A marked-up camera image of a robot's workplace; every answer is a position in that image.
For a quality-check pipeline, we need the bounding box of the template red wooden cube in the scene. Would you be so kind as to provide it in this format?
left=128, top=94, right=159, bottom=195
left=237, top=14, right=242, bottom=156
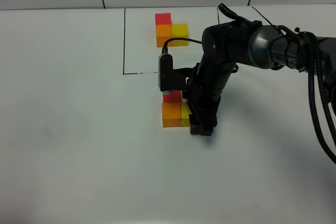
left=155, top=13, right=172, bottom=25

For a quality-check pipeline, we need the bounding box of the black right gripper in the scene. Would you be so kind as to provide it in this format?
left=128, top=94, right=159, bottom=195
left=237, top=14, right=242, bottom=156
left=185, top=62, right=238, bottom=136

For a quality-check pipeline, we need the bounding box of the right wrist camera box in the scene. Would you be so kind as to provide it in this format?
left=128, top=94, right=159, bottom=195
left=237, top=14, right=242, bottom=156
left=158, top=54, right=193, bottom=94

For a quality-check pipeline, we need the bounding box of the black right camera cable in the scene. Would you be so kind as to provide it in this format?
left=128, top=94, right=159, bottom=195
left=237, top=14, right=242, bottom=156
left=161, top=38, right=203, bottom=55

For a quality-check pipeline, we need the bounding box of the template yellow wooden cube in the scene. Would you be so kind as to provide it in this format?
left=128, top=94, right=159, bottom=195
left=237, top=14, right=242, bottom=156
left=168, top=23, right=189, bottom=47

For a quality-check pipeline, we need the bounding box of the template orange wooden cube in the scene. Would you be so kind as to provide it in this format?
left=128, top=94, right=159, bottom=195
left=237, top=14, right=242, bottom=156
left=155, top=24, right=173, bottom=48

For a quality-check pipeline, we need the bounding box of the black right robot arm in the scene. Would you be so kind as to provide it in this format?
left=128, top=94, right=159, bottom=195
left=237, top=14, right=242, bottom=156
left=183, top=4, right=335, bottom=161

